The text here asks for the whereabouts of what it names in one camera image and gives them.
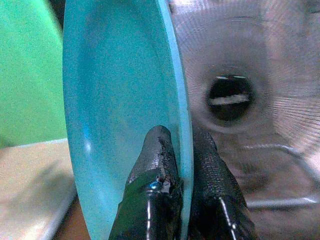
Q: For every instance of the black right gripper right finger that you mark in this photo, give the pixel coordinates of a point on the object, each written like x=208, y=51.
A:
x=212, y=180

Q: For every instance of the beige plate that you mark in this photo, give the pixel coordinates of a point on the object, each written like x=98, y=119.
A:
x=32, y=190

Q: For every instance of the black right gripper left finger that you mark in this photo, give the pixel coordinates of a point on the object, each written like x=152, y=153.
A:
x=152, y=175

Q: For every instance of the teal blue plate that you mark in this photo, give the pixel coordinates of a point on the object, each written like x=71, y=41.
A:
x=120, y=100

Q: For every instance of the green plate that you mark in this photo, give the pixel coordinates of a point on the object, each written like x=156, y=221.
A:
x=27, y=75

